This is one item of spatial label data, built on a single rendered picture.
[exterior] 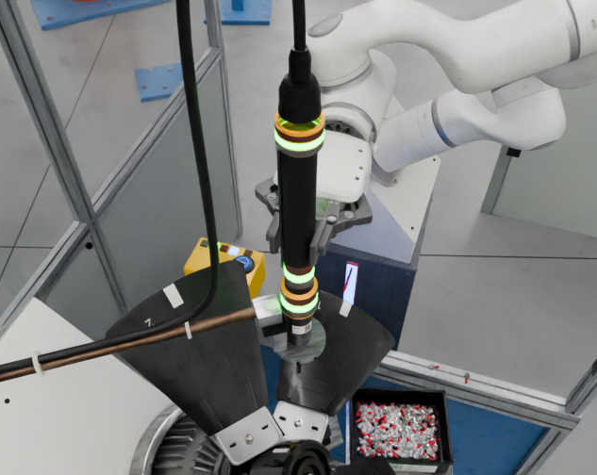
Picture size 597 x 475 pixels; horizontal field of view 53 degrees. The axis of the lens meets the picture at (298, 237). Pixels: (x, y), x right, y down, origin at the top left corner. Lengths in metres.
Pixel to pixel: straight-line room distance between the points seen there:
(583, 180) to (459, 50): 2.18
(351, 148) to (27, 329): 0.58
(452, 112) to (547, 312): 1.59
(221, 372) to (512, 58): 0.58
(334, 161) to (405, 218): 0.82
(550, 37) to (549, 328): 2.05
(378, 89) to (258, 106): 2.80
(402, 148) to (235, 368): 0.70
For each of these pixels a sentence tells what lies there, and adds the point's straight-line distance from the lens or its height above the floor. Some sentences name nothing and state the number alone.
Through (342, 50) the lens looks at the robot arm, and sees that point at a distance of 0.74.
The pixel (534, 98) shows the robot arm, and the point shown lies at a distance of 1.27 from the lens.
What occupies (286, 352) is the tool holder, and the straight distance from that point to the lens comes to 0.78.
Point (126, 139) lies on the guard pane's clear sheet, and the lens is 1.74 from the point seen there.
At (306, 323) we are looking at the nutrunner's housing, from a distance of 0.74.
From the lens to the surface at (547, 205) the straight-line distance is 3.01.
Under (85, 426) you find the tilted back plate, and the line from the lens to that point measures 1.05.
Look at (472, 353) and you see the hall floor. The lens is 2.56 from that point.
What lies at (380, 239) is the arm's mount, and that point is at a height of 0.99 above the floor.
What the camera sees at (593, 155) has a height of 0.46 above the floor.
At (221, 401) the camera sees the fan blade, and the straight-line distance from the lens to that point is 0.93.
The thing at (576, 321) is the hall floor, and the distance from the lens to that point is 2.80.
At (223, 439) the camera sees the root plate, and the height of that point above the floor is 1.25.
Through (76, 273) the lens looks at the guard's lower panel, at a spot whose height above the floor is 0.90.
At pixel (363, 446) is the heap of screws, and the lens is 1.40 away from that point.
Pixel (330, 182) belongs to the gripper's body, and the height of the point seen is 1.68.
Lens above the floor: 2.14
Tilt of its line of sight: 49 degrees down
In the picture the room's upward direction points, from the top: straight up
